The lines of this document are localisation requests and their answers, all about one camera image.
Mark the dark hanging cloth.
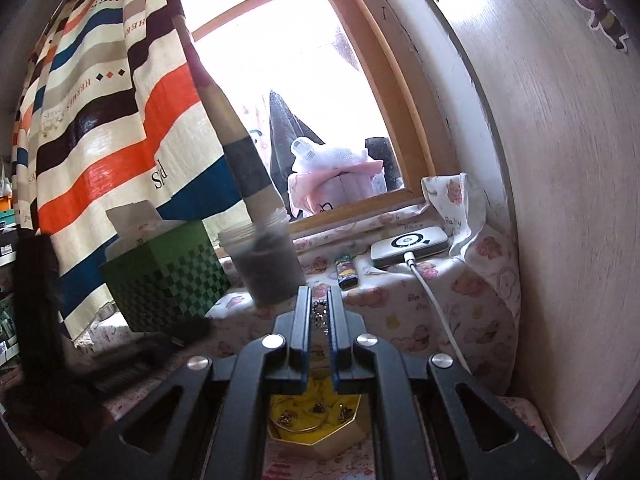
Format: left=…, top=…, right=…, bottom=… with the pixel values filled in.
left=365, top=136, right=403, bottom=193

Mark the bear printed cover cloth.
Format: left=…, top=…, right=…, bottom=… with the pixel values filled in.
left=75, top=172, right=521, bottom=396

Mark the white power bank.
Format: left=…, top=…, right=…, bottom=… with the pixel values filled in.
left=370, top=226, right=449, bottom=269

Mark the striped curtain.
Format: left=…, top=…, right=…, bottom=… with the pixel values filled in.
left=10, top=0, right=291, bottom=341

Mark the pink garment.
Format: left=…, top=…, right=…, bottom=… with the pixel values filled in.
left=287, top=157, right=386, bottom=220

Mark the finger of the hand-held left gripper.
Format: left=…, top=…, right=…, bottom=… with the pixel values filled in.
left=90, top=319, right=212, bottom=392

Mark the small lighter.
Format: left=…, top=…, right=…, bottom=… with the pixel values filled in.
left=336, top=255, right=358, bottom=289

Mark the white tissue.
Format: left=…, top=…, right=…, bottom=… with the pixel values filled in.
left=105, top=200, right=163, bottom=241

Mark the white charging cable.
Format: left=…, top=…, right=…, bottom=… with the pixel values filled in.
left=404, top=252, right=473, bottom=376

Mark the white mesh bag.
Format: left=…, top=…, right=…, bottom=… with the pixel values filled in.
left=291, top=136, right=372, bottom=172

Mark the thin gold bangle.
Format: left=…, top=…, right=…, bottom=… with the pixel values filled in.
left=272, top=397, right=327, bottom=435

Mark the cluttered shelf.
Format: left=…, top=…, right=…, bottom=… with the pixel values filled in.
left=0, top=155, right=21, bottom=366

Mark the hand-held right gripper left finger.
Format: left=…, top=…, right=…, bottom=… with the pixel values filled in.
left=55, top=285, right=313, bottom=480

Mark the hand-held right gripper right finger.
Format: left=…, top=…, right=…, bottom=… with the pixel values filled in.
left=327, top=287, right=581, bottom=480

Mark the beaded bracelet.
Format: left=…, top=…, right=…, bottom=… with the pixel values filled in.
left=311, top=297, right=332, bottom=366

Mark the gold hexagonal jewelry box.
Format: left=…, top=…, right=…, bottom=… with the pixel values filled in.
left=265, top=392, right=373, bottom=461

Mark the dark grey hanging garment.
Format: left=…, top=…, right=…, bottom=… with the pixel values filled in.
left=269, top=90, right=326, bottom=191

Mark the grey translucent plastic jar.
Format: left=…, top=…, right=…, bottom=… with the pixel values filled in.
left=217, top=215, right=307, bottom=307

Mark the green checkered tissue box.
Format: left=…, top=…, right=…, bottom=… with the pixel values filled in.
left=100, top=220, right=232, bottom=333

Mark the wooden window frame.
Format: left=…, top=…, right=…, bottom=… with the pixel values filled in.
left=170, top=0, right=461, bottom=233

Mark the yellow lining cloth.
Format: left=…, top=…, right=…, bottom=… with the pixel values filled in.
left=270, top=377, right=362, bottom=446

